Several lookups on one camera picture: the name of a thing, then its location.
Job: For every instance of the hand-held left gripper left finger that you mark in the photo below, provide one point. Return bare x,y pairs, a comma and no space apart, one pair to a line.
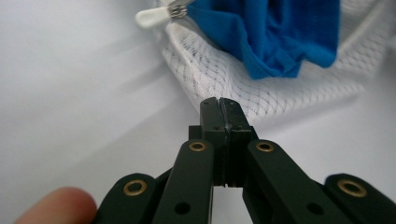
211,124

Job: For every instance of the blue shirt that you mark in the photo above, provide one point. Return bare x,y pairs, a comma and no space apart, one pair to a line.
274,34

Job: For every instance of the white mesh laundry bag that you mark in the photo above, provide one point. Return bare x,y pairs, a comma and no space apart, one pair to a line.
218,77

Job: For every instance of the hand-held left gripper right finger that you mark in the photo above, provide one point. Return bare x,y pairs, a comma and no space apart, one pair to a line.
236,130

